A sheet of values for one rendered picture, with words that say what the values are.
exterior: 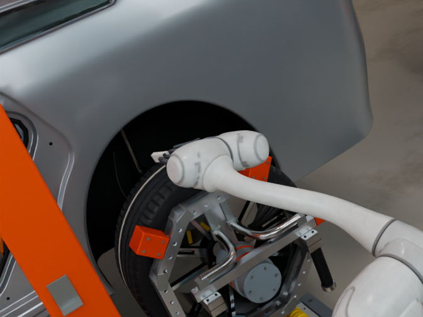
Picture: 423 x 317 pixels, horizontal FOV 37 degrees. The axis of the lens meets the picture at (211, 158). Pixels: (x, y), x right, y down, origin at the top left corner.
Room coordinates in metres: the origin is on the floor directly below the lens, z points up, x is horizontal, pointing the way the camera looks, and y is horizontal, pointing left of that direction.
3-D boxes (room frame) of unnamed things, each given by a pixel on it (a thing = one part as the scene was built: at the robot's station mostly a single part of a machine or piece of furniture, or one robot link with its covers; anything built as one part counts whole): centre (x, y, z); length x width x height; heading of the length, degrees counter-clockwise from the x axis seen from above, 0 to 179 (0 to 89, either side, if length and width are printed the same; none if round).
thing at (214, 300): (1.51, 0.16, 0.93); 0.09 x 0.05 x 0.05; 17
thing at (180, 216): (1.75, 0.06, 0.85); 0.54 x 0.07 x 0.54; 107
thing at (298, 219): (1.66, -0.07, 1.03); 0.19 x 0.18 x 0.11; 17
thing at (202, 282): (1.61, 0.12, 1.03); 0.19 x 0.18 x 0.11; 17
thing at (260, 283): (1.68, 0.04, 0.85); 0.21 x 0.14 x 0.14; 17
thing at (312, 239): (1.61, -0.17, 0.93); 0.09 x 0.05 x 0.05; 17
